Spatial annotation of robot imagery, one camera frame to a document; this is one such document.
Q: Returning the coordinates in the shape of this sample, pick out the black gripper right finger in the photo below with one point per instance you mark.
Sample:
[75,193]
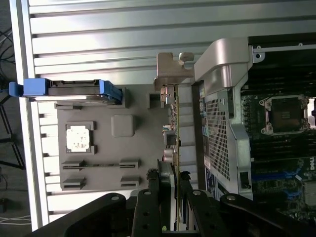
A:
[205,214]

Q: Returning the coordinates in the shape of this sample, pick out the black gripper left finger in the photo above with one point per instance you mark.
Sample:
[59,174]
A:
[145,212]

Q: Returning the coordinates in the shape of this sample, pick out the open black PC case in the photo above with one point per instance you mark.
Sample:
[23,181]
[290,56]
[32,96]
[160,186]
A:
[237,153]

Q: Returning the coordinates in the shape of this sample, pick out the green motherboard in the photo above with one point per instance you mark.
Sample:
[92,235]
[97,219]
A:
[271,187]

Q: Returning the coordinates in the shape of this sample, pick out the grey plastic parts rack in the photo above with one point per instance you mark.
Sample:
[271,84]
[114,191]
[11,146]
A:
[103,148]

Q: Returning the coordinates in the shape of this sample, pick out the blue expansion slot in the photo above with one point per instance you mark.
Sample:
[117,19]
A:
[291,173]

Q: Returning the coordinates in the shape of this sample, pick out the silver CPU chip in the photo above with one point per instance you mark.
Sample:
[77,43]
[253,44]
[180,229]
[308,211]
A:
[77,138]

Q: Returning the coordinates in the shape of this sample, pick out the silver chipset heatsink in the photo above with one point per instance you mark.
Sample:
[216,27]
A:
[311,195]

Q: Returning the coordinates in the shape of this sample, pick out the CPU socket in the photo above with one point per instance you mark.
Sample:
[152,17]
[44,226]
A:
[284,116]

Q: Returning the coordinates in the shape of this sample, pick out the hard disk in blue caddy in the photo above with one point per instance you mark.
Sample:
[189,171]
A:
[74,86]

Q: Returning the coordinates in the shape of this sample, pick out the metal socket cover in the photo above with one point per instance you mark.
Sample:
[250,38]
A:
[312,108]

